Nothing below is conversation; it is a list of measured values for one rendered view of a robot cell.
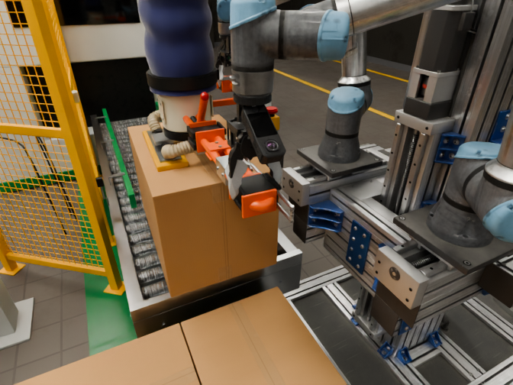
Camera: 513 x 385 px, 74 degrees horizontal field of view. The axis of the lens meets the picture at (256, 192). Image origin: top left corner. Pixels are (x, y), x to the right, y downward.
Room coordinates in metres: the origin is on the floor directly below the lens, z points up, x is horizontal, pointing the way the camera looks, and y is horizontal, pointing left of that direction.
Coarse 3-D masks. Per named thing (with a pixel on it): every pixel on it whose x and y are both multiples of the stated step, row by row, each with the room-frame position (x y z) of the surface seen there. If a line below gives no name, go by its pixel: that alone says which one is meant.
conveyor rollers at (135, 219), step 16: (112, 128) 2.70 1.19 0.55; (128, 144) 2.38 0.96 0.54; (112, 160) 2.09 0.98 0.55; (128, 160) 2.12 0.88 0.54; (128, 176) 1.87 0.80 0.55; (128, 208) 1.52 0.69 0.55; (128, 224) 1.42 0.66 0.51; (144, 224) 1.38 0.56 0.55; (128, 240) 1.27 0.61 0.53; (144, 240) 1.28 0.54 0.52; (144, 256) 1.14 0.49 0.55; (144, 272) 1.04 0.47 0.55; (160, 272) 1.05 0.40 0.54; (144, 288) 0.95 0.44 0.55; (160, 288) 0.96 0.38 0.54
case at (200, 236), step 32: (128, 128) 1.32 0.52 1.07; (192, 160) 1.02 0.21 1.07; (256, 160) 1.02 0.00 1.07; (160, 192) 0.82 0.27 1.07; (192, 192) 0.84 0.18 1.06; (224, 192) 0.88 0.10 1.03; (160, 224) 0.80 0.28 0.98; (192, 224) 0.84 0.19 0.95; (224, 224) 0.88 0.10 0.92; (256, 224) 0.93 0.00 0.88; (160, 256) 0.89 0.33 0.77; (192, 256) 0.83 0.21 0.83; (224, 256) 0.88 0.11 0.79; (256, 256) 0.93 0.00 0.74; (192, 288) 0.83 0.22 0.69
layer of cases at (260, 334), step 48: (144, 336) 0.74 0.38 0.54; (192, 336) 0.74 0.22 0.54; (240, 336) 0.74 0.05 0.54; (288, 336) 0.74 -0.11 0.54; (48, 384) 0.58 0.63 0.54; (96, 384) 0.58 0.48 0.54; (144, 384) 0.58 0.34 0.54; (192, 384) 0.58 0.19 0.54; (240, 384) 0.58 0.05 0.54; (288, 384) 0.58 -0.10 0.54; (336, 384) 0.58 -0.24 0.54
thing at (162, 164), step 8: (144, 136) 1.20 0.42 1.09; (152, 144) 1.12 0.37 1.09; (152, 152) 1.05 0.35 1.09; (160, 152) 1.04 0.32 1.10; (160, 160) 0.98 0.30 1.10; (168, 160) 0.98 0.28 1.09; (176, 160) 0.99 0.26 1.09; (184, 160) 0.99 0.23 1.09; (160, 168) 0.95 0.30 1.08; (168, 168) 0.96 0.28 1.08; (176, 168) 0.97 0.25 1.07
